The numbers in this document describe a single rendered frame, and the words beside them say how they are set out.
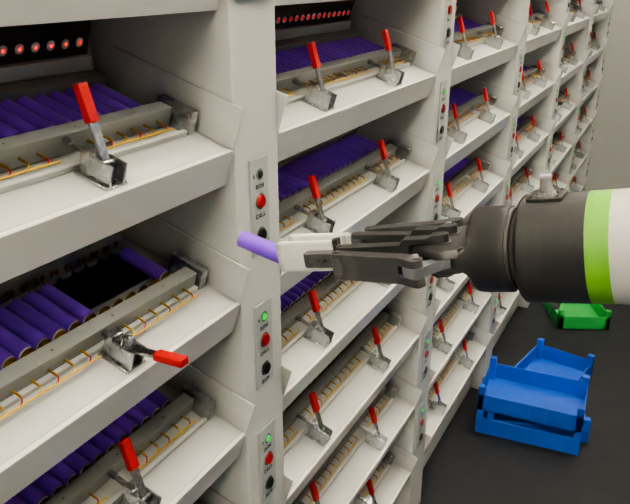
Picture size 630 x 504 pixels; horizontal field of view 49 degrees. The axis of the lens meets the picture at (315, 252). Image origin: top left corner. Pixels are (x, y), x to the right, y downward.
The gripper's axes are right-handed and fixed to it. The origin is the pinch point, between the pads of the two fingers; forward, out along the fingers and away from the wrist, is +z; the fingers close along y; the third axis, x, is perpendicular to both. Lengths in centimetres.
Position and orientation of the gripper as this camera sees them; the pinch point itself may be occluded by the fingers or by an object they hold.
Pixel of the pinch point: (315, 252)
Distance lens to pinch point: 69.8
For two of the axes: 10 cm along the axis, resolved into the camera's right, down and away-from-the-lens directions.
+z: -8.7, 0.2, 5.0
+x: 1.8, 9.4, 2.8
